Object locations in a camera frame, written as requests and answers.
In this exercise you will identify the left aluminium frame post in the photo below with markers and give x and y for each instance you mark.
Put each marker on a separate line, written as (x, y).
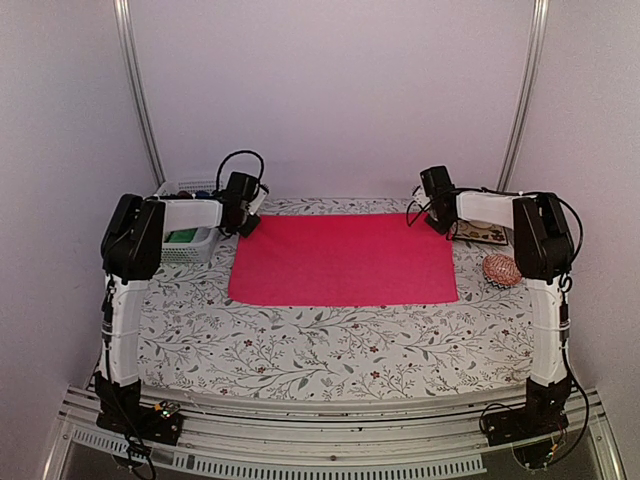
(126, 37)

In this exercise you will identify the patterned square coaster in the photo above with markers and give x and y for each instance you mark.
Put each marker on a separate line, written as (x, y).
(481, 232)

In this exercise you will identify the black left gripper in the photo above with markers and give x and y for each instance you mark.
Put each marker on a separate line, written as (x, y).
(248, 228)

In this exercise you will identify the green rolled towel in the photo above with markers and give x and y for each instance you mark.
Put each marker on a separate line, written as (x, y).
(181, 236)

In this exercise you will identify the right aluminium frame post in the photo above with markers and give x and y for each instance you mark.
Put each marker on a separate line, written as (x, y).
(533, 56)

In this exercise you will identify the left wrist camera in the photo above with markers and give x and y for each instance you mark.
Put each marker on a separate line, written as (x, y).
(261, 194)

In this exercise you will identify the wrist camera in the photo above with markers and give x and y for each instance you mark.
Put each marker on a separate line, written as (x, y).
(419, 196)
(261, 194)

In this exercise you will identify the white plastic basket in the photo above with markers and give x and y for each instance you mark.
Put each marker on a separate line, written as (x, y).
(201, 245)

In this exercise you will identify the pink towel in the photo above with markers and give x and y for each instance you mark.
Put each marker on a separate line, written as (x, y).
(343, 261)

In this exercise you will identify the floral tablecloth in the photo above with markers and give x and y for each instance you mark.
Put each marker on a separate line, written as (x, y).
(193, 336)

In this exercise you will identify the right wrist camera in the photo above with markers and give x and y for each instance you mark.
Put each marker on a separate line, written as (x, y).
(419, 196)

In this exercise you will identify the aluminium frame post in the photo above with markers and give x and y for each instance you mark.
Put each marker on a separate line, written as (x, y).
(126, 37)
(533, 56)

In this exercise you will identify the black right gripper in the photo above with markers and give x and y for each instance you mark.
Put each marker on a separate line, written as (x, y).
(440, 226)

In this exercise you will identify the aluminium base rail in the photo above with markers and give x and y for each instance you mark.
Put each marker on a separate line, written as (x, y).
(423, 438)

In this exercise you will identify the right robot arm white sleeve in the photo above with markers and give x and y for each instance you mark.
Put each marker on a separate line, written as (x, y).
(544, 252)

